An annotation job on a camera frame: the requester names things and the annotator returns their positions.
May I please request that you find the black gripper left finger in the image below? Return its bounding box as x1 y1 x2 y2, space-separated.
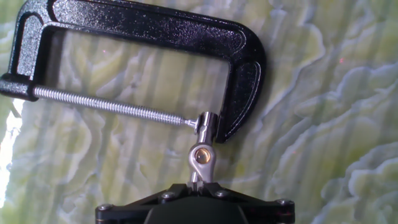
95 182 200 224

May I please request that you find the green marble pattern mat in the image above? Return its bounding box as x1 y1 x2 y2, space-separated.
0 0 398 224

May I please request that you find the black C-clamp with screw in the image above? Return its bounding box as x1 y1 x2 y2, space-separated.
0 0 267 144

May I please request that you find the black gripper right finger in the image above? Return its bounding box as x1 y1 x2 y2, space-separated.
198 182 296 224

